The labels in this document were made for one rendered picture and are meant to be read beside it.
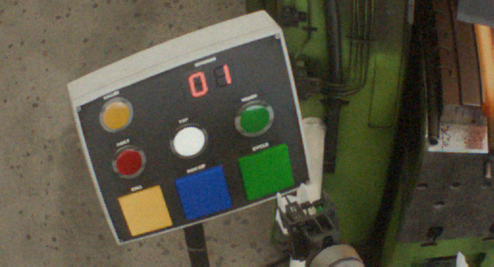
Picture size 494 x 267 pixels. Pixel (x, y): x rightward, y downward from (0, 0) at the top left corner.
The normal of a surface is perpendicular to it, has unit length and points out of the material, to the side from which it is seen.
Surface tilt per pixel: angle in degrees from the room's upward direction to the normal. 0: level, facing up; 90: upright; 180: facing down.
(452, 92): 0
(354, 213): 90
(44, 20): 0
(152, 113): 60
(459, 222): 90
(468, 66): 0
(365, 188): 90
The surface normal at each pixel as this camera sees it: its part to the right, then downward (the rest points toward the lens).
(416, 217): -0.07, 0.88
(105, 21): -0.01, -0.48
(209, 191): 0.31, 0.47
